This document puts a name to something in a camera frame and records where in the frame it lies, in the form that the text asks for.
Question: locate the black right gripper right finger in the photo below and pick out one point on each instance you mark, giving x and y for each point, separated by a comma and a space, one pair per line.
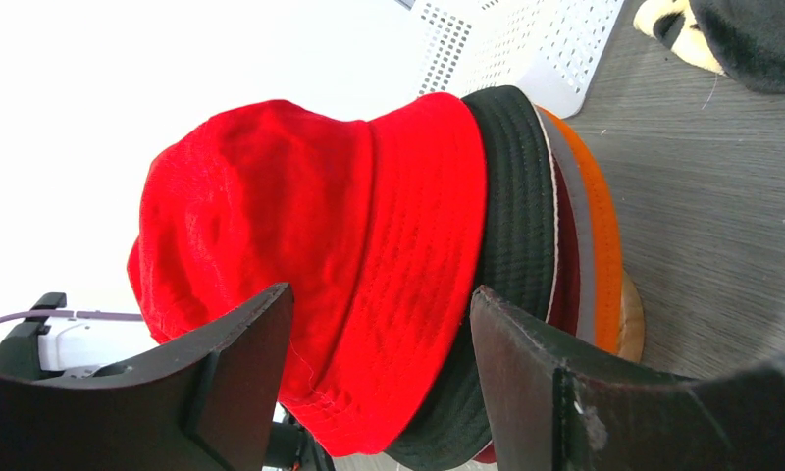
625, 416

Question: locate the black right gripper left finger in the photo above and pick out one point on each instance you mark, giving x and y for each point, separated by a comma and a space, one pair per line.
203, 401

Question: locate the black hat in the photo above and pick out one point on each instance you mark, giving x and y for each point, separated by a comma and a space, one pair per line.
518, 260

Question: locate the orange bucket hat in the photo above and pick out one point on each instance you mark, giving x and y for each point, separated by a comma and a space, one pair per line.
607, 247

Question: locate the bright red bucket hat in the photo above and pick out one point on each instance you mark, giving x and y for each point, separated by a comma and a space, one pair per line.
377, 227

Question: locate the dark red bucket hat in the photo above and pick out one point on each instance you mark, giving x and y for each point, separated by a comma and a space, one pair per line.
520, 359

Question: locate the grey bucket hat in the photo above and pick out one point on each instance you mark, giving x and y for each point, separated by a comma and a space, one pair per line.
576, 231

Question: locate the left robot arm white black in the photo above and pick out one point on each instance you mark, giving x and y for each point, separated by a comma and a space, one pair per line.
49, 340

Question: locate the wooden hat stand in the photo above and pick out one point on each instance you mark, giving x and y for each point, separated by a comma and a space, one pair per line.
632, 326

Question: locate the black floral pillow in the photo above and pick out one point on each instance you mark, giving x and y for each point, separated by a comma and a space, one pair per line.
741, 40

